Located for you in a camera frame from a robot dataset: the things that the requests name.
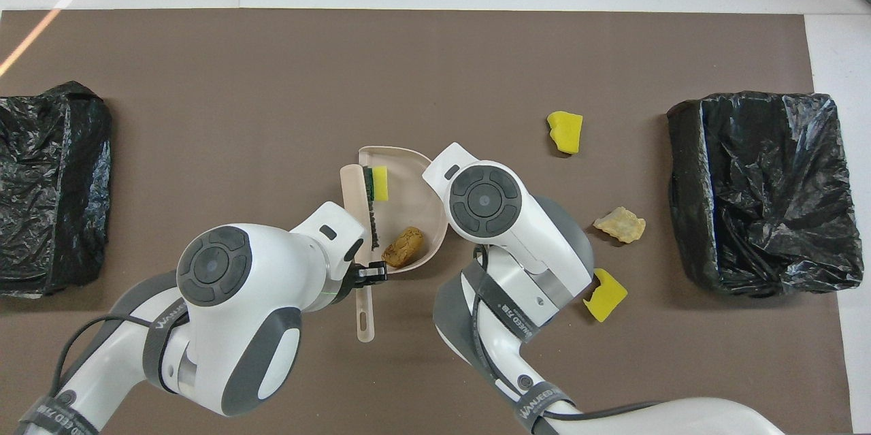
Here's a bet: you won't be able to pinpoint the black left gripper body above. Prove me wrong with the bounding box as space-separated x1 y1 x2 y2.
338 259 361 301

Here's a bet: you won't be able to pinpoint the brown toy bread roll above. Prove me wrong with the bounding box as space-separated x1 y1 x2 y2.
381 227 424 268

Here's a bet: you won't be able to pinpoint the beige hand brush black bristles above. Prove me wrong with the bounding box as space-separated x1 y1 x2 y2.
340 163 389 344

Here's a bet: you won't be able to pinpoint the beige plastic dustpan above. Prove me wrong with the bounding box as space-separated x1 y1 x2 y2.
359 146 448 274

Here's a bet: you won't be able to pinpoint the notched yellow sponge piece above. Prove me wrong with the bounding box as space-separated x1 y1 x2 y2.
583 268 628 323

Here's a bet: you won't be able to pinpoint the black bag lined bin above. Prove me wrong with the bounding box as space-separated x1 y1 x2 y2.
0 81 113 298
667 91 865 297

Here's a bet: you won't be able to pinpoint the brown table mat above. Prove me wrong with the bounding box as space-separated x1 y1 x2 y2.
0 10 855 435

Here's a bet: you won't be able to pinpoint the yellow sponge block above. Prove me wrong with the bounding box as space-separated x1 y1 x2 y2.
547 111 584 155

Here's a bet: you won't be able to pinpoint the pale flaky pastry piece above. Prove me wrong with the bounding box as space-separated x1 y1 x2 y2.
593 207 646 244

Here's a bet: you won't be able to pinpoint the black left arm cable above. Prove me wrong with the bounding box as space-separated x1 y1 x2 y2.
51 312 184 408

